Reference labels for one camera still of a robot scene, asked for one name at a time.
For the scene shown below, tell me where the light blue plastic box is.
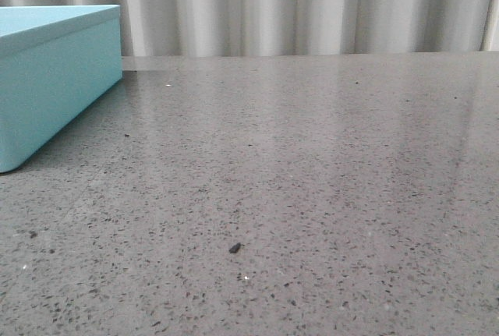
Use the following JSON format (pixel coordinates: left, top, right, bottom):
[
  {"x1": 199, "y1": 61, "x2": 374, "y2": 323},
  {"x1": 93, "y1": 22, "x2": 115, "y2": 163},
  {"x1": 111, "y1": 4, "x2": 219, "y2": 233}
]
[{"x1": 1, "y1": 5, "x2": 122, "y2": 172}]

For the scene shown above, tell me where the grey pleated curtain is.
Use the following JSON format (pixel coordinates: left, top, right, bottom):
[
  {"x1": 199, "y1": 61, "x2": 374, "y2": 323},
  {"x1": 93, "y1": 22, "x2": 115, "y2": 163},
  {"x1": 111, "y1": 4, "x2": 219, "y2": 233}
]
[{"x1": 1, "y1": 0, "x2": 498, "y2": 57}]

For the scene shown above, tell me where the small black debris chip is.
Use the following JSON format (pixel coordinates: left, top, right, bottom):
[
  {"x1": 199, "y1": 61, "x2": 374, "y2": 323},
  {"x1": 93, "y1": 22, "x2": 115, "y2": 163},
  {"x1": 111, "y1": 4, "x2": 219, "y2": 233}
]
[{"x1": 229, "y1": 242, "x2": 242, "y2": 254}]

